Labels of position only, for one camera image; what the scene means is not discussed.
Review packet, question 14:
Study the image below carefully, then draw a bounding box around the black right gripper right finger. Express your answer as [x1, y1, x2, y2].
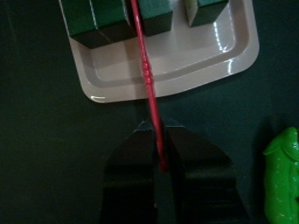
[166, 117, 252, 224]

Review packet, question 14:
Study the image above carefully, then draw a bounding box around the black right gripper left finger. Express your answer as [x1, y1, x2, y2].
[99, 120, 162, 224]

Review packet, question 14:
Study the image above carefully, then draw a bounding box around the thin red toy knife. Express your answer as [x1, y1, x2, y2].
[130, 0, 170, 173]

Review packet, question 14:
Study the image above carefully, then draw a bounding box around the long dark green sushi roll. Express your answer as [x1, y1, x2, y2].
[61, 0, 138, 50]

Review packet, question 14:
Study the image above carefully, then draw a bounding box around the green toy pea pod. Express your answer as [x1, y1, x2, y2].
[262, 126, 299, 224]

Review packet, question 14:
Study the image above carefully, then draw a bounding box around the pink plastic tray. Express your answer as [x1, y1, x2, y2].
[58, 0, 261, 104]

